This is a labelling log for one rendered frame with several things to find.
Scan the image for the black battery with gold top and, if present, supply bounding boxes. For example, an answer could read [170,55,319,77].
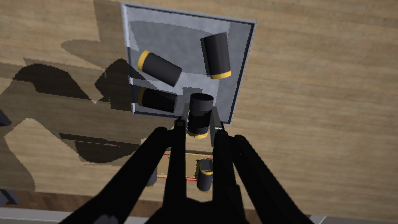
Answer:
[138,87,178,113]
[204,32,231,79]
[138,50,182,87]
[197,162,213,192]
[187,93,214,139]
[146,167,157,187]

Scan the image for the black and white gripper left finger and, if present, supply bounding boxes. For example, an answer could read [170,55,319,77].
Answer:
[58,103,190,224]

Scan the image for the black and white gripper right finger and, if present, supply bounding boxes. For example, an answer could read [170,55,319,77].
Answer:
[209,106,314,224]

